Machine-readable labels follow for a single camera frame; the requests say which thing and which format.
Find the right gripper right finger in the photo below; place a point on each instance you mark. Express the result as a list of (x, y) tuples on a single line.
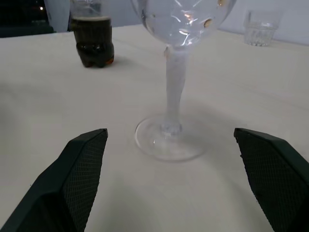
[(277, 183)]

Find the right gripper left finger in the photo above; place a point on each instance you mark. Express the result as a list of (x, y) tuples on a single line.
[(72, 183)]

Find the clear wine glass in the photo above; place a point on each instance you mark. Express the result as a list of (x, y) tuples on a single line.
[(173, 84)]

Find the small plastic cola bottle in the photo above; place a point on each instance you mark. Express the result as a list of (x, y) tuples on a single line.
[(91, 31)]

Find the clear glass tumbler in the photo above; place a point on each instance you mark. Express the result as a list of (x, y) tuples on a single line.
[(260, 31)]

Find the black laptop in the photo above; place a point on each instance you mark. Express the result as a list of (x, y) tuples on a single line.
[(19, 14)]

